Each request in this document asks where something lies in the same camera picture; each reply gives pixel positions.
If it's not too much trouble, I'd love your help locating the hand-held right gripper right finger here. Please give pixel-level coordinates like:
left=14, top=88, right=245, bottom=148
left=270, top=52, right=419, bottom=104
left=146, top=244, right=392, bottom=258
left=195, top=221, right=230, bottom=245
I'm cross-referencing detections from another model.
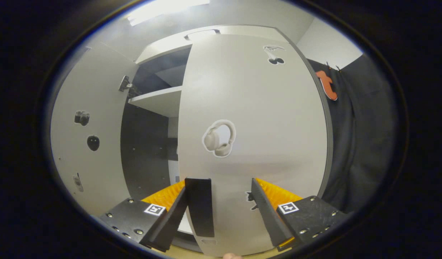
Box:
left=250, top=178, right=347, bottom=251

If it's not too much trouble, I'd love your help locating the white and grey cabinet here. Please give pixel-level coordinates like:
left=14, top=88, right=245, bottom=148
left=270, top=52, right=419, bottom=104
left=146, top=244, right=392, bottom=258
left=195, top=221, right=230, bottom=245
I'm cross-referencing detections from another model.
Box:
left=120, top=24, right=333, bottom=252

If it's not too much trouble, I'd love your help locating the white cabinet shelf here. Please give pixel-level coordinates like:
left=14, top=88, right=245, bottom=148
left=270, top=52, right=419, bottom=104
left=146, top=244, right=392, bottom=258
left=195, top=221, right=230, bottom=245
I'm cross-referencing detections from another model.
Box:
left=128, top=86, right=183, bottom=118

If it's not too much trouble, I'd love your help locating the metal door hinge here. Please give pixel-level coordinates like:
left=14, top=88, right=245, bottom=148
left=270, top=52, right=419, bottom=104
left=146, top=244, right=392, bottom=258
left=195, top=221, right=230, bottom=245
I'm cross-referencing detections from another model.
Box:
left=119, top=76, right=134, bottom=92

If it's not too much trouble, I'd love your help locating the black backdrop cloth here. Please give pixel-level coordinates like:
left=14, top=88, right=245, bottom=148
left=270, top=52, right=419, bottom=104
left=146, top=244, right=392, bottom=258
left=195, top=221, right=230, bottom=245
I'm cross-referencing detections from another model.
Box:
left=307, top=54, right=399, bottom=214

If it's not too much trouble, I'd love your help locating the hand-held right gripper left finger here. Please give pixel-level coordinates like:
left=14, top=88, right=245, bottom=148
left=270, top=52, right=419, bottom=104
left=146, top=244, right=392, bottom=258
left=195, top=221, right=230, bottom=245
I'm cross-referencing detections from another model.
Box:
left=99, top=180, right=189, bottom=252

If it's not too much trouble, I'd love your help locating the white cabinet drawer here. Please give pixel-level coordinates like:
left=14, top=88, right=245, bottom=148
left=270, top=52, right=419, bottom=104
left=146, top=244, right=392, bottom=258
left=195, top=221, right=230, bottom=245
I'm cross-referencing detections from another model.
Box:
left=135, top=25, right=290, bottom=65

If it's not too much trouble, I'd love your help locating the white cabinet door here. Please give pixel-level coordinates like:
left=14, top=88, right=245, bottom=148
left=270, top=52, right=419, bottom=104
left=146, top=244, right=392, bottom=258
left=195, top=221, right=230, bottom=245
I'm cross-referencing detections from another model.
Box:
left=50, top=43, right=139, bottom=216
left=178, top=34, right=333, bottom=256

